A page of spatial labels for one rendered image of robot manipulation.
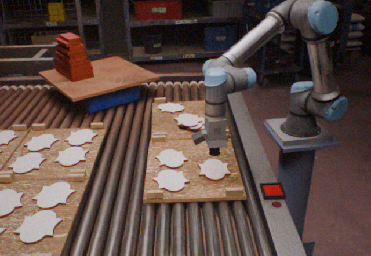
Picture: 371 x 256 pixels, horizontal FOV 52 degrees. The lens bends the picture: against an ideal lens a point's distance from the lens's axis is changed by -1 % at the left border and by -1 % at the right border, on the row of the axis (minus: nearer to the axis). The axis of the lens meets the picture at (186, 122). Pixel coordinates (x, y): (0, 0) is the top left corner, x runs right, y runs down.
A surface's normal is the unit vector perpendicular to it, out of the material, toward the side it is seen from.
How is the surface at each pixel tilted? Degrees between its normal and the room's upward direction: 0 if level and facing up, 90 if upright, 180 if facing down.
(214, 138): 90
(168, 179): 0
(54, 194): 0
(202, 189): 0
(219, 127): 90
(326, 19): 81
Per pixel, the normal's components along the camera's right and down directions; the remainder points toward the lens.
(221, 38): 0.09, 0.44
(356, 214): -0.02, -0.90
